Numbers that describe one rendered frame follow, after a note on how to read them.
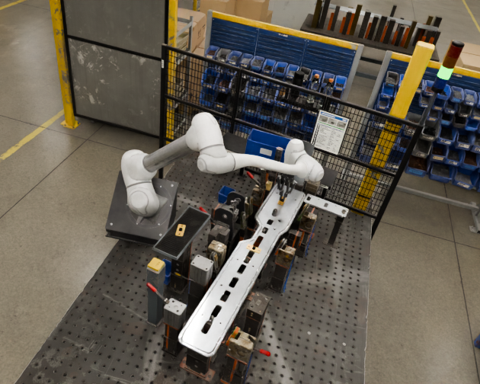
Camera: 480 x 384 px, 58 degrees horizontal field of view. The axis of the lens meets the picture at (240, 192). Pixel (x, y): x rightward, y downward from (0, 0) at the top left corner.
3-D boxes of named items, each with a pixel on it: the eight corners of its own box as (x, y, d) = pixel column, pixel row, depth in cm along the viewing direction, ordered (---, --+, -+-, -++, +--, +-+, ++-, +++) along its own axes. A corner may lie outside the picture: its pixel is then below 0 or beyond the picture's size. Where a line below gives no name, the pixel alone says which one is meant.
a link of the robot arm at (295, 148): (279, 160, 260) (292, 171, 252) (283, 138, 250) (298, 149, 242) (292, 155, 265) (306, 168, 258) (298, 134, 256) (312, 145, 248)
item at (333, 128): (338, 156, 306) (351, 118, 287) (308, 145, 312) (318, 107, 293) (338, 155, 308) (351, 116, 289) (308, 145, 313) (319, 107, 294)
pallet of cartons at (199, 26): (215, 122, 546) (224, 40, 481) (153, 108, 552) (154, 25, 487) (235, 83, 640) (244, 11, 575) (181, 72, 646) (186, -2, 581)
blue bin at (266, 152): (284, 165, 309) (288, 150, 301) (244, 154, 313) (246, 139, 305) (289, 154, 321) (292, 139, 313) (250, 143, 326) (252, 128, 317)
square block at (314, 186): (305, 225, 312) (318, 186, 290) (295, 221, 314) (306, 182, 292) (308, 219, 318) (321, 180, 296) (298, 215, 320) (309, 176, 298)
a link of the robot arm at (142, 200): (137, 219, 268) (127, 217, 246) (130, 191, 270) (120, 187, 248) (162, 212, 268) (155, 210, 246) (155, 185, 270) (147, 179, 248)
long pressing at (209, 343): (216, 363, 190) (217, 360, 189) (172, 340, 196) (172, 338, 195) (307, 194, 293) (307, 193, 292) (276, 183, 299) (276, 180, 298)
